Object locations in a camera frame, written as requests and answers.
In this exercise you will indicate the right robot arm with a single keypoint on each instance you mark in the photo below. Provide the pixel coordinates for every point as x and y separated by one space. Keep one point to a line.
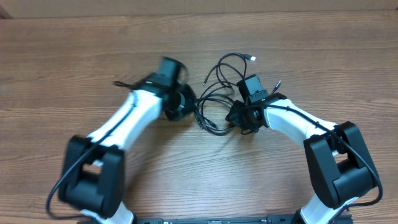
342 172

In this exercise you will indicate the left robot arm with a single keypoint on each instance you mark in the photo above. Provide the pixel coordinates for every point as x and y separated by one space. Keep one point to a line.
93 174

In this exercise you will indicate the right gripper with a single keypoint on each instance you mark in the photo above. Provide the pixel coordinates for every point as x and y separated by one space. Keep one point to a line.
236 117

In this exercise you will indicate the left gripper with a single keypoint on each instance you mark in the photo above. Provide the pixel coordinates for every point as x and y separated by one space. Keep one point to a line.
189 104

